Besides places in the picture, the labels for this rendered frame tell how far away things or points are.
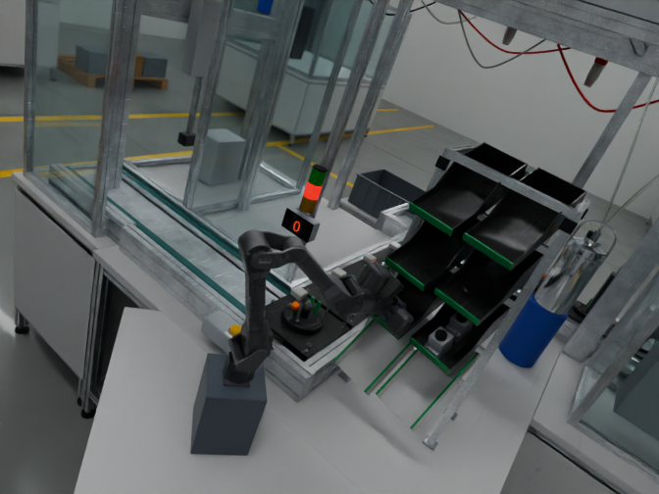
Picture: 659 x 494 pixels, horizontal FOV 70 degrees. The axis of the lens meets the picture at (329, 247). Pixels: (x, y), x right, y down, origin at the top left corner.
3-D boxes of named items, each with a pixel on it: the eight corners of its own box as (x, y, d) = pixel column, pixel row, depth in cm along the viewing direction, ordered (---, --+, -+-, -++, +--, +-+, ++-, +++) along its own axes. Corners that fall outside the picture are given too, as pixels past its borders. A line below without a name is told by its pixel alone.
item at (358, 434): (456, 588, 109) (462, 581, 107) (92, 257, 169) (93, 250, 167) (560, 348, 221) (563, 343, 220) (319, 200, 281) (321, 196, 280)
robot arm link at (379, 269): (332, 310, 106) (361, 270, 102) (320, 288, 112) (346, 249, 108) (369, 320, 112) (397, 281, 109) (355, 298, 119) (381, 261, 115)
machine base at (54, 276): (80, 410, 208) (98, 248, 169) (11, 328, 233) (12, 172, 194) (281, 307, 319) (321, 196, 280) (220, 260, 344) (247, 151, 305)
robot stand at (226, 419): (189, 454, 113) (206, 397, 104) (192, 407, 124) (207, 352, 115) (247, 456, 117) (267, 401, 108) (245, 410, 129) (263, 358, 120)
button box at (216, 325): (247, 372, 136) (252, 357, 133) (200, 330, 144) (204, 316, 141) (264, 363, 141) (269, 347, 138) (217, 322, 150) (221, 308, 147)
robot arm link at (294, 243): (248, 261, 89) (292, 227, 89) (238, 238, 95) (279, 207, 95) (322, 332, 108) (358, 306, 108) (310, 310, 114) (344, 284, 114)
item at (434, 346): (435, 362, 119) (439, 347, 114) (422, 351, 122) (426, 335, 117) (456, 343, 123) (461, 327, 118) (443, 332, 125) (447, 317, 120)
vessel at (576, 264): (563, 321, 177) (623, 236, 160) (529, 300, 183) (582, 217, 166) (569, 309, 188) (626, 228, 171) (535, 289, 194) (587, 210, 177)
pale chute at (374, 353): (368, 396, 131) (365, 392, 127) (336, 365, 138) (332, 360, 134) (434, 324, 136) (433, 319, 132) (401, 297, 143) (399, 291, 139)
